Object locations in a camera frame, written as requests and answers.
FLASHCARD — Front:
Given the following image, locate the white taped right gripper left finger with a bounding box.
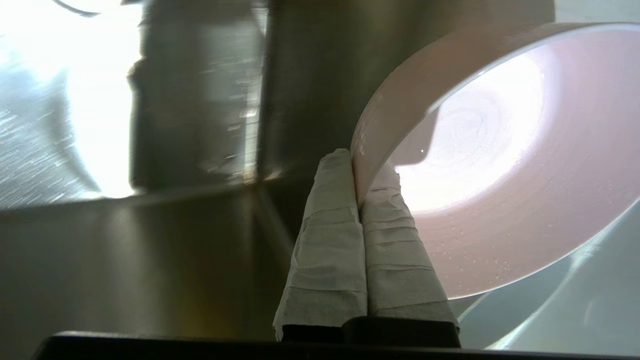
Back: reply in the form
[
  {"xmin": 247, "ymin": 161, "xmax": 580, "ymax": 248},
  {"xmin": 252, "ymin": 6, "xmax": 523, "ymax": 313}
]
[{"xmin": 273, "ymin": 148, "xmax": 369, "ymax": 342}]

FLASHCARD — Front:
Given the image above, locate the stainless steel sink basin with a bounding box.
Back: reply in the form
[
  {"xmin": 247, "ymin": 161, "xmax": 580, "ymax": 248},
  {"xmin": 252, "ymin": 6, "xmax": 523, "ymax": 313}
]
[{"xmin": 0, "ymin": 0, "xmax": 556, "ymax": 346}]

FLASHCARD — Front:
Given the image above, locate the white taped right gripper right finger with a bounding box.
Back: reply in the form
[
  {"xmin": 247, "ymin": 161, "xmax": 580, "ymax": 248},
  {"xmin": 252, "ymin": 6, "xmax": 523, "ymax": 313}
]
[{"xmin": 359, "ymin": 166, "xmax": 461, "ymax": 327}]

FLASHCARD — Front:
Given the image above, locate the pink bowl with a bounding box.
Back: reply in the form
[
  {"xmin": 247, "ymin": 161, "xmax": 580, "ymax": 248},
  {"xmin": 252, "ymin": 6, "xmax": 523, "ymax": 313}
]
[{"xmin": 350, "ymin": 22, "xmax": 640, "ymax": 301}]

